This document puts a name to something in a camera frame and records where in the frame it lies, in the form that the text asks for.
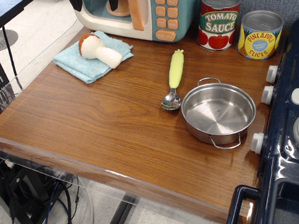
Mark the plush brown white mushroom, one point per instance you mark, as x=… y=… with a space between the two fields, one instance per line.
x=91 y=46

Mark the light blue folded napkin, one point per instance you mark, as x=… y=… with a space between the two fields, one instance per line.
x=90 y=70

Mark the toy microwave oven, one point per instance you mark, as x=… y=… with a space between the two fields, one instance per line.
x=153 y=20

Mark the tomato sauce can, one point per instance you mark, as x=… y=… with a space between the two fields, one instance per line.
x=218 y=20

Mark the pineapple slices can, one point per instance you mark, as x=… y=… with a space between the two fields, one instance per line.
x=260 y=34

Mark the small stainless steel pot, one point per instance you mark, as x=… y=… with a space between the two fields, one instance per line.
x=218 y=113

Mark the dark blue toy stove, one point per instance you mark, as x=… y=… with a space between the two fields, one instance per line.
x=276 y=199

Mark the spoon with yellow handle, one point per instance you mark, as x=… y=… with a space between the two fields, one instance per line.
x=172 y=101

